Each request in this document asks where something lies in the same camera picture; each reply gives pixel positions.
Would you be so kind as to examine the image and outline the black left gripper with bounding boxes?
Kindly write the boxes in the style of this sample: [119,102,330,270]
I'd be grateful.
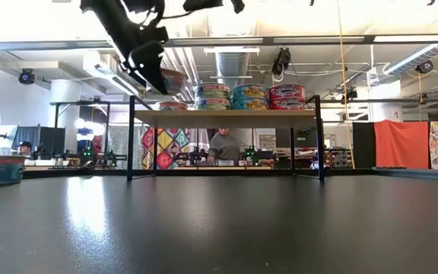
[122,27,170,95]

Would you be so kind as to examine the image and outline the white green tuna can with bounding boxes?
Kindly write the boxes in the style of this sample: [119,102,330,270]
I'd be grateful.
[195,97,231,111]
[195,83,231,99]

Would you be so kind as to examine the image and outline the blue yellow yellowfin can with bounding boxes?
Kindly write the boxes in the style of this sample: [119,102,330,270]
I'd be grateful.
[230,84,270,99]
[230,97,270,111]

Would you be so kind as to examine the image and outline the hanging black device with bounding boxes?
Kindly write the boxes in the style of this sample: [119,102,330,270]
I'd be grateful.
[271,47,293,84]

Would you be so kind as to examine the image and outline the colourful patchwork quilt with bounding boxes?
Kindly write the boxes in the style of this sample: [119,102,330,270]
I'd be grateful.
[141,128,192,170]

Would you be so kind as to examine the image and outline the person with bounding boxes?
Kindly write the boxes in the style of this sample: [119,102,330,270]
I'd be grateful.
[17,140,33,157]
[208,128,242,161]

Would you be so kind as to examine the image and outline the black panel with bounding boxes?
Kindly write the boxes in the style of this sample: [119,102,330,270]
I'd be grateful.
[352,122,376,168]

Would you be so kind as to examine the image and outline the orange cloth panel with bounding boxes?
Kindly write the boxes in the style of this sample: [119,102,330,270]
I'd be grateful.
[373,119,430,170]

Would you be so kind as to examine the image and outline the silver ventilation duct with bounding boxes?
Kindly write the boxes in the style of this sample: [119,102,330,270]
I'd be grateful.
[214,52,251,85]

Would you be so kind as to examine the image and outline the wooden shelf with black frame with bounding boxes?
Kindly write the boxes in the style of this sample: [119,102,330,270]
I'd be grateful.
[126,94,325,182]

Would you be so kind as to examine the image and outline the black metal background frame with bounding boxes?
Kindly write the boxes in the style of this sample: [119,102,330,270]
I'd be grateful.
[50,99,112,130]

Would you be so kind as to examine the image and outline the black ceiling camera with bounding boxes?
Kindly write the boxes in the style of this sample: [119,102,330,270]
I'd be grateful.
[17,68,37,86]
[415,59,435,75]

